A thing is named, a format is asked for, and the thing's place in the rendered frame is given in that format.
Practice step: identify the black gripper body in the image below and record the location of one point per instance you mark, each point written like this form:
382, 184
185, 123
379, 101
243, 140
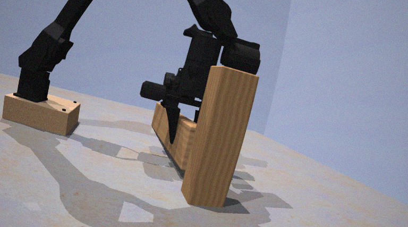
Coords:
192, 83

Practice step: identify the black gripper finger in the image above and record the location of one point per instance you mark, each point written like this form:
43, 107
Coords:
173, 117
196, 116

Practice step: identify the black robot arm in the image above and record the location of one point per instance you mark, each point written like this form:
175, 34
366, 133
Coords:
53, 43

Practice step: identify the wooden post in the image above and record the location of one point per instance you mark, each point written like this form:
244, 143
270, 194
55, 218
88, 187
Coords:
219, 135

